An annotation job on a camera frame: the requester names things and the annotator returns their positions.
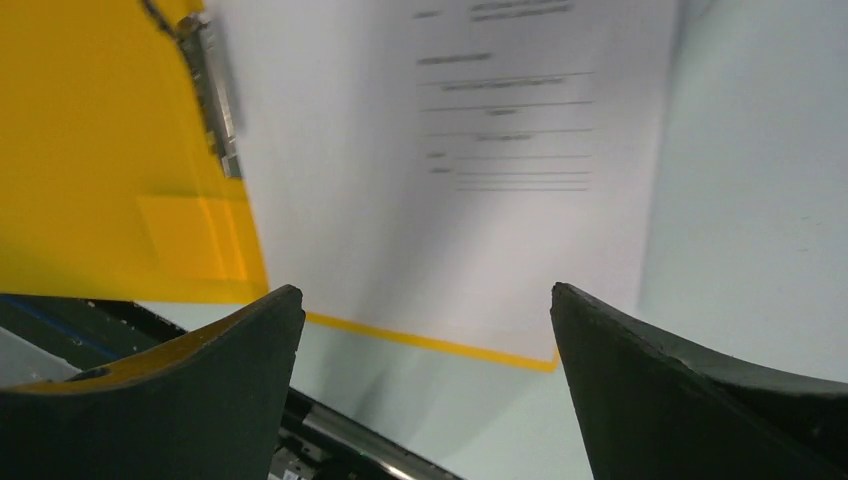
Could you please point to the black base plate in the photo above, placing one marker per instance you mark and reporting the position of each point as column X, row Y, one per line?
column 53, row 338

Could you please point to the metal folder clip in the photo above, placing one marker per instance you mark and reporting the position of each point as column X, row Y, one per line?
column 194, row 37

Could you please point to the yellow plastic folder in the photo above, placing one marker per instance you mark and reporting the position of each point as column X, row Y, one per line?
column 111, row 187

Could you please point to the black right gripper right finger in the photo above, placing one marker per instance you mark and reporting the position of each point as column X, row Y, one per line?
column 653, row 405

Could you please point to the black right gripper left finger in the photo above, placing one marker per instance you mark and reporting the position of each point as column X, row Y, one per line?
column 205, row 405

